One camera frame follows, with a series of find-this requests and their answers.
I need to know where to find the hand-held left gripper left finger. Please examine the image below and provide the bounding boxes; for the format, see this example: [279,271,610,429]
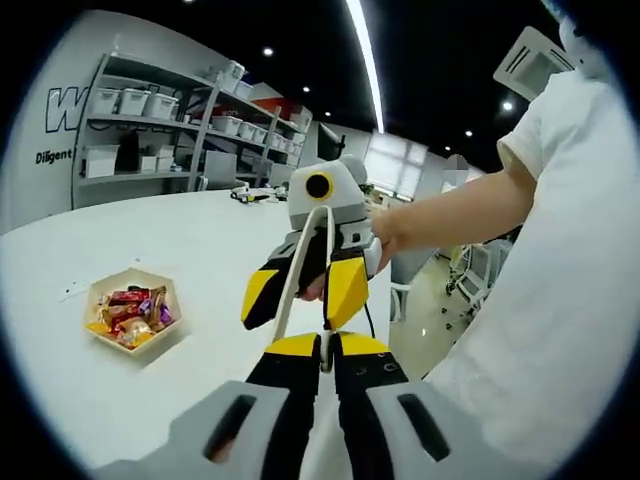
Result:
[94,332,322,480]

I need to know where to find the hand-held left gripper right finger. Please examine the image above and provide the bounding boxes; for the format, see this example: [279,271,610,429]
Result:
[331,330,546,480]

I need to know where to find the white food tongs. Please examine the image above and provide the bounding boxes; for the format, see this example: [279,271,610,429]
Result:
[269,204,337,374]

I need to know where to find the brown food packet red label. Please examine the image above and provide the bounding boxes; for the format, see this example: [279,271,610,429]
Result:
[148,284,169,314]

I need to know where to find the beige hexagonal container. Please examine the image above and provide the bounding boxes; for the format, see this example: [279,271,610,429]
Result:
[82,266,182,357]

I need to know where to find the small red food packet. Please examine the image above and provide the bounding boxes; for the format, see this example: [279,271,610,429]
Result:
[107,309,134,334]

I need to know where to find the person's right hand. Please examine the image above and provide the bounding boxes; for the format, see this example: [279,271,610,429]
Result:
[298,208,402,303]

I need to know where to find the black monitor on stand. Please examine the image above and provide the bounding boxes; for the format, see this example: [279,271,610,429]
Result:
[317,122,347,161]

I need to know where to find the white window blinds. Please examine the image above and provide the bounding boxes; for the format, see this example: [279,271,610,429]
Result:
[362,134,431,201]

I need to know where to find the grey office chair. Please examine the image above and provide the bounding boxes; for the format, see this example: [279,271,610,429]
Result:
[389,243,444,324]

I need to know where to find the white yellow device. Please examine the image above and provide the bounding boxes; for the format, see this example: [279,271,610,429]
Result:
[229,184,289,205]

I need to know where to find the grey panel board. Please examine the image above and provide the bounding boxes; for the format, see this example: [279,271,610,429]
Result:
[202,151,239,190]

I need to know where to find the white mesh office chair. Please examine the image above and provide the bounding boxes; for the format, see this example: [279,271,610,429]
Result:
[447,239,521,314]

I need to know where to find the long ceiling light strip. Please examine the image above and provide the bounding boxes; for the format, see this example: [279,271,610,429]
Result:
[344,0,386,135]

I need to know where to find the round ceiling spotlights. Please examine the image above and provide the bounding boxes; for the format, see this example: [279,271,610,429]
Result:
[182,0,515,154]

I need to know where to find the grey metal shelf rack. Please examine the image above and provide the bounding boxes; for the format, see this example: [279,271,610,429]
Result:
[69,49,314,211]

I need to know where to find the white flat strip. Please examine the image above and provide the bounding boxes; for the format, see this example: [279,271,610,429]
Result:
[57,277,94,304]

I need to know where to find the black bag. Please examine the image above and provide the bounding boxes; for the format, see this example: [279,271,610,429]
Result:
[117,130,141,175]

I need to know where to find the person in white shirt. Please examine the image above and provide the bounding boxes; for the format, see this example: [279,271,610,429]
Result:
[424,17,636,466]

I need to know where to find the large white box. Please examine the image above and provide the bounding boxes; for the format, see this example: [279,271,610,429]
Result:
[79,144,121,179]

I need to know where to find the ceiling air vent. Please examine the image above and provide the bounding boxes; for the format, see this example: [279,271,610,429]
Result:
[492,25,584,104]

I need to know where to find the row of white storage bins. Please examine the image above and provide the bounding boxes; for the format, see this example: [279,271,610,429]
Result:
[92,59,314,156]

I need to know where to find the white worn device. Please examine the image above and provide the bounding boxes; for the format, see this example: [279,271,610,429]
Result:
[557,17,614,79]

